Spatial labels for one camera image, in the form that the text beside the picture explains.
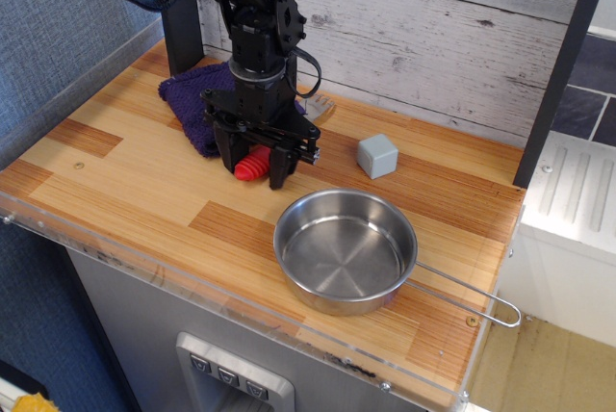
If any dark post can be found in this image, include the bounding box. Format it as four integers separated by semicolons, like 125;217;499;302
161;0;204;76
513;0;600;189

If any silver dispenser button panel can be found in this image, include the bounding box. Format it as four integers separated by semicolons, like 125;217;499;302
175;332;296;411

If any dark right post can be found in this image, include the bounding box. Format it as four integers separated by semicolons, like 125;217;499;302
513;0;600;189

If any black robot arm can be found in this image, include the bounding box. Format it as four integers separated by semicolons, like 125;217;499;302
201;0;321;190

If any fork with red handle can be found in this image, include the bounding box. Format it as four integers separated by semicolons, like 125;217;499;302
234;94;336;181

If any dark left post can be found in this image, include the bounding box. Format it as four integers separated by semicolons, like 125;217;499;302
161;0;204;76

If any yellow object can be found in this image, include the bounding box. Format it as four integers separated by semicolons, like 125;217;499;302
12;394;60;412

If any grey toy fridge cabinet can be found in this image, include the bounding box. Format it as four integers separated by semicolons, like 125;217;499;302
68;251;419;411

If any stainless steel pan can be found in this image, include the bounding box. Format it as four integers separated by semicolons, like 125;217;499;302
272;188;499;316

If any white toy sink unit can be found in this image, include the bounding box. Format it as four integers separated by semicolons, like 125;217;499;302
499;132;615;346

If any grey cube block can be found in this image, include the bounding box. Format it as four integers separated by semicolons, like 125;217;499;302
356;134;398;179

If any clear acrylic edge guard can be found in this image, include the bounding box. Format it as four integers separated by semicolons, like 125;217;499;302
1;186;524;411

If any purple folded cloth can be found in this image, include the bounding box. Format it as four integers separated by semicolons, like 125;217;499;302
158;63;305;159

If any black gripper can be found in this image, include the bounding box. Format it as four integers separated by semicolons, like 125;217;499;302
200;72;321;190

